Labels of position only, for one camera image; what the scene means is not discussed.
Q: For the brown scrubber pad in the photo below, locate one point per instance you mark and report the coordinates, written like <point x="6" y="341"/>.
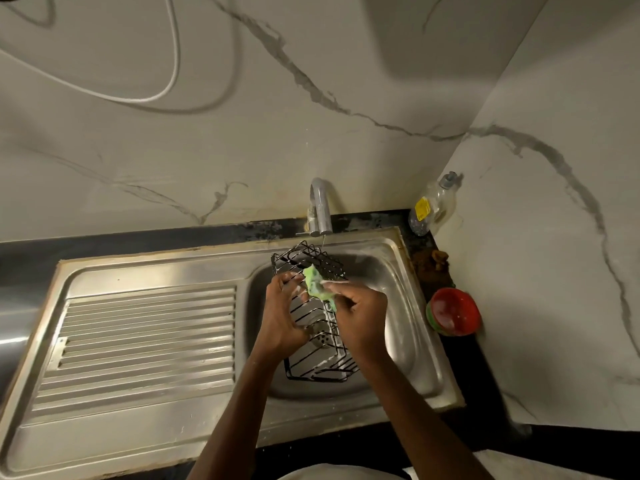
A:
<point x="432" y="267"/>

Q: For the person's left fingers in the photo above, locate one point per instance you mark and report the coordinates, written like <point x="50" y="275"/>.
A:
<point x="292" y="287"/>

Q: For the red round soap container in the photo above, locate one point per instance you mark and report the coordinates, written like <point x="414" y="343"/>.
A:
<point x="454" y="312"/>

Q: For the person's right forearm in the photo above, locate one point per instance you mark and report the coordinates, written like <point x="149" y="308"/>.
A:
<point x="425" y="424"/>

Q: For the person's right fingers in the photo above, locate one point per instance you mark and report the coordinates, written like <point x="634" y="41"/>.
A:
<point x="340" y="289"/>

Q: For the clear dish soap bottle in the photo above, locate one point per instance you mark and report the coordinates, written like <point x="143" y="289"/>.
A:
<point x="432" y="207"/>

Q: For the white garment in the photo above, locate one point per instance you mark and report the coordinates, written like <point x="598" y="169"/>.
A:
<point x="345" y="472"/>

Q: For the chrome faucet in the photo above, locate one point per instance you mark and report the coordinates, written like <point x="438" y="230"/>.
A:
<point x="320" y="204"/>

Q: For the person's right hand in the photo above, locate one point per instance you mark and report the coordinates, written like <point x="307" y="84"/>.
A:
<point x="362" y="319"/>

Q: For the person's left forearm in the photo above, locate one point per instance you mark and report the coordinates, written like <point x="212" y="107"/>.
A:
<point x="235" y="419"/>

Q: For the person's left hand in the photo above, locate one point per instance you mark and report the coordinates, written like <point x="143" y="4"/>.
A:
<point x="277" y="319"/>

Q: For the stainless steel sink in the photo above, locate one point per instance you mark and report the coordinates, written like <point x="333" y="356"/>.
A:
<point x="200" y="344"/>

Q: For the green scrubbing sponge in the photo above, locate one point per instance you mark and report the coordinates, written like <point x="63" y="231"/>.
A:
<point x="320" y="287"/>

